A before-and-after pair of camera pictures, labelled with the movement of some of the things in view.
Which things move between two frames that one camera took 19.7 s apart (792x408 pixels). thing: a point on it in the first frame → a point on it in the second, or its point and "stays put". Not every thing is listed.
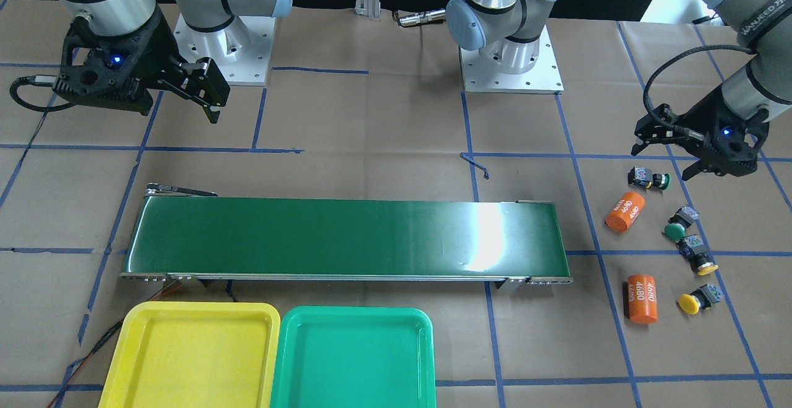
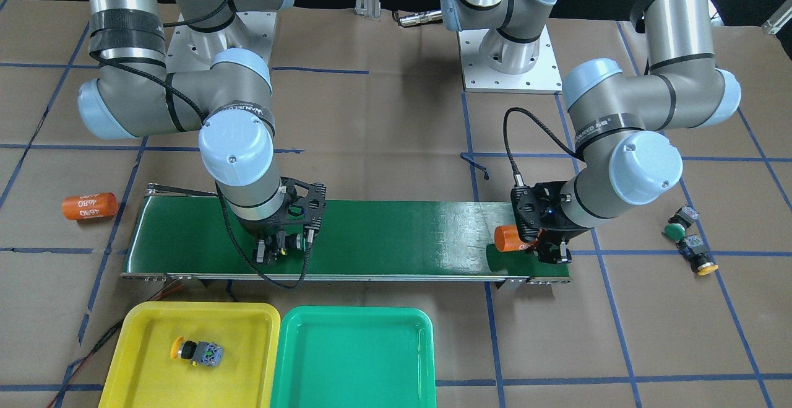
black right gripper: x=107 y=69 → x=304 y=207
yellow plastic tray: x=194 y=355 stays put
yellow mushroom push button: x=701 y=299 → x=205 y=353
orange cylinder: x=625 y=212 → x=90 y=205
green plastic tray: x=350 y=356 stays put
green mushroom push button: x=678 y=223 stays put
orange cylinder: x=642 y=298 → x=507 y=239
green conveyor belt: x=197 y=236 stays put
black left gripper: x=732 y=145 → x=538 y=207
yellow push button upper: x=692 y=247 stays put
